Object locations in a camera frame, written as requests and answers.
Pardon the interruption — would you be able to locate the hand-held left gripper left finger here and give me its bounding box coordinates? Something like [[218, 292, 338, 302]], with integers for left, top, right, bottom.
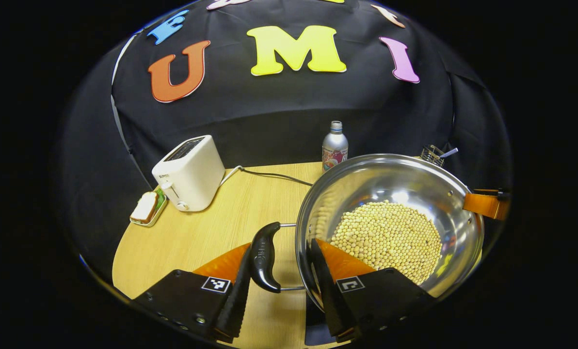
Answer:
[[131, 243, 252, 344]]

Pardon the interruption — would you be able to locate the stainless steel pot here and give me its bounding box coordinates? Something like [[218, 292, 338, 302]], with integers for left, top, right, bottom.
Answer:
[[249, 153, 485, 313]]

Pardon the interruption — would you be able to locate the white toaster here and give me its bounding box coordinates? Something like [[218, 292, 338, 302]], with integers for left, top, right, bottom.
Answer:
[[152, 135, 226, 212]]

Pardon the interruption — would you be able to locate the black backdrop cloth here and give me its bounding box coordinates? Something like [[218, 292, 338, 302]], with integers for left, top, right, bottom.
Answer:
[[59, 0, 513, 282]]

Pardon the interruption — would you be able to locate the silver drink bottle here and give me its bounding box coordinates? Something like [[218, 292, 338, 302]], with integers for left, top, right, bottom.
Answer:
[[322, 121, 349, 173]]

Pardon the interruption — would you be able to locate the white rectangular plate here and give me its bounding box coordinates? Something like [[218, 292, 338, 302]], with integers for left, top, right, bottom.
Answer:
[[129, 189, 168, 227]]

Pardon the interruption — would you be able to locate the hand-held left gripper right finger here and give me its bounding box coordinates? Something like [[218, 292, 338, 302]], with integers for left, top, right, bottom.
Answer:
[[310, 238, 436, 343]]

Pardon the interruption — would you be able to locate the toaster power cable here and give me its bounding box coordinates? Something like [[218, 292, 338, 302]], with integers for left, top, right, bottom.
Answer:
[[220, 165, 314, 187]]

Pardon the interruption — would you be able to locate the sandwich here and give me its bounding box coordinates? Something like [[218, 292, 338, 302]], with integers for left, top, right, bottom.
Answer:
[[131, 190, 166, 223]]

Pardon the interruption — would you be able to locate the metal wire basket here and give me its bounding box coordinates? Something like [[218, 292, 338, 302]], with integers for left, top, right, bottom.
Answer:
[[420, 144, 459, 168]]

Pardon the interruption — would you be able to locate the pile of soybeans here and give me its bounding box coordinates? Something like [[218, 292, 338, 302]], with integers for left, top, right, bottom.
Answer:
[[330, 200, 443, 286]]

